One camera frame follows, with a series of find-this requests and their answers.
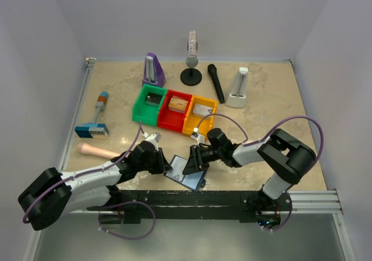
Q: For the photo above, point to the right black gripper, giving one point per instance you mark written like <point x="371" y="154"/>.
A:
<point x="196" y="160"/>

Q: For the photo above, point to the blue toy block hammer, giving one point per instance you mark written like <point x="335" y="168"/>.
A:
<point x="93" y="129"/>

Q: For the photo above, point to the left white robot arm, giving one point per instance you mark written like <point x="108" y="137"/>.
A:
<point x="54" y="193"/>

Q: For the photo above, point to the black handheld microphone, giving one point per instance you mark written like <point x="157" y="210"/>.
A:
<point x="212" y="71"/>

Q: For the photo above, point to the black card stack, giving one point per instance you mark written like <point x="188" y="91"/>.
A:
<point x="153" y="99"/>

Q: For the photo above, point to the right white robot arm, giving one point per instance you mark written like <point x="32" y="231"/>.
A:
<point x="289" y="158"/>

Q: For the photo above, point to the yellow plastic bin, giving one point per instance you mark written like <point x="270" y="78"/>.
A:
<point x="191" y="121"/>

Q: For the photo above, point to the orange card stack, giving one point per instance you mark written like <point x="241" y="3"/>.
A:
<point x="177" y="104"/>

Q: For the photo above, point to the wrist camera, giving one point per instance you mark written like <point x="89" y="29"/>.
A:
<point x="153" y="139"/>
<point x="197" y="136"/>

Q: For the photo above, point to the glitter microphone on stand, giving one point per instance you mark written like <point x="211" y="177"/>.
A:
<point x="192" y="48"/>

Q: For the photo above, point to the black round microphone stand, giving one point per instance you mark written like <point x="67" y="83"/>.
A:
<point x="191" y="76"/>

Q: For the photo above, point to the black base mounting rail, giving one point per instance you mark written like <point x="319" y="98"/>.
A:
<point x="244" y="206"/>

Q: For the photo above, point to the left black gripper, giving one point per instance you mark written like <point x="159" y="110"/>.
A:
<point x="163" y="165"/>

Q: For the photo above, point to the purple metronome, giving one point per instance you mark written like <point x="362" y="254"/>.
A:
<point x="153" y="72"/>

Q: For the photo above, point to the white card stack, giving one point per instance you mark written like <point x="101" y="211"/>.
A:
<point x="201" y="110"/>

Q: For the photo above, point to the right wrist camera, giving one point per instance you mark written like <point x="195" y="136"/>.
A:
<point x="197" y="136"/>

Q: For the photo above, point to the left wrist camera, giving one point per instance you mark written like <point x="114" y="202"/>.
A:
<point x="153" y="139"/>

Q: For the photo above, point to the red plastic bin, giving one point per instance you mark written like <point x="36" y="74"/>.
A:
<point x="173" y="120"/>

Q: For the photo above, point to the white metronome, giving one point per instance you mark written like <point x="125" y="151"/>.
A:
<point x="237" y="93"/>

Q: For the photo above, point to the green plastic bin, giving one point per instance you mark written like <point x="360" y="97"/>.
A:
<point x="145" y="113"/>

